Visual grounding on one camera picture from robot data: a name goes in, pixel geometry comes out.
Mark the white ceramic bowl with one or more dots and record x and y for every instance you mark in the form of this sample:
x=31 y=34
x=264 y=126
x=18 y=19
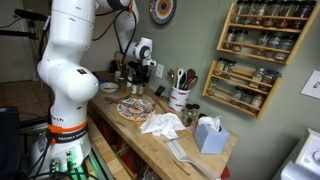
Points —
x=109 y=87

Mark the small black timer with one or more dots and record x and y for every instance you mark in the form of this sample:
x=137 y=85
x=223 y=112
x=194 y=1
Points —
x=159 y=91

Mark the white red utensil crock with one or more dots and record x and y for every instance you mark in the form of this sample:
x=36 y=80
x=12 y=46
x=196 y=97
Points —
x=178 y=99

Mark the white light switch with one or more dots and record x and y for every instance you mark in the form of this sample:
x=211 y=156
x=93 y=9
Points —
x=312 y=85

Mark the metal ladle wooden handle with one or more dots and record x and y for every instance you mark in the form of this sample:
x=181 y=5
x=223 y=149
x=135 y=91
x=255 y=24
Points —
x=123 y=103

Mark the decorative wall plate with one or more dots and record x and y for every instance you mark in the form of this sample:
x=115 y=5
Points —
x=162 y=11

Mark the white wall outlet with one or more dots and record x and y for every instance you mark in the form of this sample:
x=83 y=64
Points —
x=159 y=70

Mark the blue tissue box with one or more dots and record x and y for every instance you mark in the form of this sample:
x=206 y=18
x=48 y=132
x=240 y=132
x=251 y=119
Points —
x=209 y=141

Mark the colourful patterned plate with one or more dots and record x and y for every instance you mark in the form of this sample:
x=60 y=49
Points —
x=134 y=114

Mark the small spice shaker jar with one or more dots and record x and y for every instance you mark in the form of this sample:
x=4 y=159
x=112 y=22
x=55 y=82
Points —
x=140 y=89

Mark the white stove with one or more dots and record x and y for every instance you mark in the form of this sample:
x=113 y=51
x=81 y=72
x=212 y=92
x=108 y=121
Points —
x=303 y=163

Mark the dark lid spice jars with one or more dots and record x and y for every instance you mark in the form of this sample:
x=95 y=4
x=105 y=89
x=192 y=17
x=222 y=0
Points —
x=190 y=113

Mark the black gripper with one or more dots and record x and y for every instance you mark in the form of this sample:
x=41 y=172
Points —
x=141 y=73

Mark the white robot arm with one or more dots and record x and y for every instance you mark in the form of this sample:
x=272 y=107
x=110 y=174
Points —
x=71 y=29

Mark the lower wooden spice rack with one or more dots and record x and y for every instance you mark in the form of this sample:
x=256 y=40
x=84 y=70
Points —
x=238 y=88

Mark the white crumpled cloth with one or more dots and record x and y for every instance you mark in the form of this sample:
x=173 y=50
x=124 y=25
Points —
x=162 y=124

